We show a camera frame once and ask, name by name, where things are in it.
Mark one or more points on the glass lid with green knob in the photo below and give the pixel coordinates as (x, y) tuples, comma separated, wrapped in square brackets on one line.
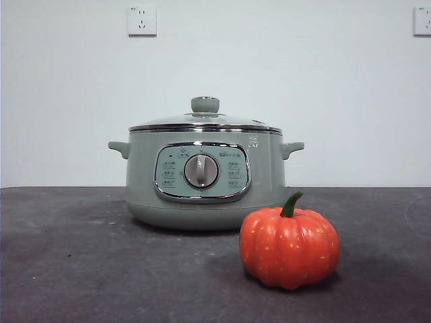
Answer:
[(204, 105)]

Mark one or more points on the pale green electric pot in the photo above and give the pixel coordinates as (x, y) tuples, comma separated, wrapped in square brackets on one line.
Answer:
[(269, 188)]

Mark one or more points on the orange toy pumpkin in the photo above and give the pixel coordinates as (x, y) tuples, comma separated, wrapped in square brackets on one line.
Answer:
[(289, 245)]

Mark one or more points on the white wall socket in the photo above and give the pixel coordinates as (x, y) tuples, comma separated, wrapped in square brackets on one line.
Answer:
[(423, 21), (142, 21)]

